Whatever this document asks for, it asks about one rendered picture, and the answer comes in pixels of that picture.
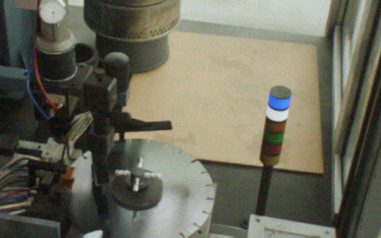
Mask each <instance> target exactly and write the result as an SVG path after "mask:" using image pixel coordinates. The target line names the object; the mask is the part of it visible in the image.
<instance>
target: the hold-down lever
mask: <svg viewBox="0 0 381 238"><path fill-rule="evenodd" d="M91 116H92V117H101V118H109V119H113V120H114V121H120V122H129V121H130V120H131V114H130V113H129V112H122V111H115V112H103V111H95V110H92V111H91Z"/></svg>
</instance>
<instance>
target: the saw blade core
mask: <svg viewBox="0 0 381 238"><path fill-rule="evenodd" d="M148 142H149V139H142V138H131V142H130V139H121V140H115V141H114V146H113V148H112V150H111V151H110V153H109V156H108V157H107V169H108V173H109V176H110V183H105V184H97V179H96V178H95V177H94V178H92V177H91V163H92V160H91V151H87V152H85V153H84V154H83V155H82V156H83V157H82V156H81V157H78V158H77V159H76V160H75V161H74V162H73V163H72V164H71V168H75V170H74V173H73V176H72V178H63V182H62V185H61V202H62V206H63V209H64V212H65V214H66V216H67V217H68V219H70V221H71V222H73V224H74V225H75V226H76V227H77V228H78V229H79V231H80V232H81V233H84V234H85V235H86V234H87V233H88V234H89V233H91V232H95V231H102V234H101V235H100V236H99V237H98V238H184V237H185V238H188V237H189V236H191V235H192V234H193V233H194V232H196V231H198V230H199V227H201V226H202V225H203V223H204V222H205V221H206V220H207V219H208V217H209V215H210V213H211V211H212V207H213V203H214V187H213V186H211V185H213V183H212V179H211V176H210V174H208V173H207V171H206V170H205V169H204V166H203V165H202V164H201V163H200V162H199V161H198V160H196V159H195V158H194V157H192V156H191V155H190V154H189V153H188V152H187V151H185V150H183V151H182V149H180V148H179V147H177V146H174V145H170V144H167V145H166V143H164V142H161V140H152V139H150V143H149V144H148ZM165 145H166V147H164V146H165ZM181 151H182V152H181ZM180 152H181V153H180ZM85 158H87V159H85ZM139 158H142V164H141V168H142V169H146V170H149V171H151V172H153V173H155V174H160V178H161V179H162V182H163V185H164V191H163V196H162V198H161V199H160V200H159V201H158V202H156V203H155V204H153V205H151V207H147V208H139V209H136V208H129V207H125V205H123V204H121V203H119V202H118V201H117V200H116V199H115V198H114V197H113V195H112V182H113V179H114V178H115V177H116V176H117V174H115V171H116V170H121V171H126V170H128V169H134V168H135V167H137V162H138V159H139ZM194 160H195V161H194ZM192 162H193V163H192ZM205 172H206V173H205ZM201 173H203V174H201ZM64 179H65V181H64ZM69 181H70V182H69ZM206 185H207V186H206ZM66 193H67V195H65V194H66ZM207 198H209V200H207ZM211 199H212V200H211ZM68 207H71V208H68ZM203 212H204V213H203ZM208 213H209V214H208ZM76 220H78V221H76ZM194 224H196V225H194ZM198 226H199V227H198ZM188 228H190V230H191V231H192V232H193V233H192V234H191V233H190V232H189V231H187V229H188ZM88 231H90V232H88ZM180 234H182V236H181V235H180ZM183 236H184V237H183Z"/></svg>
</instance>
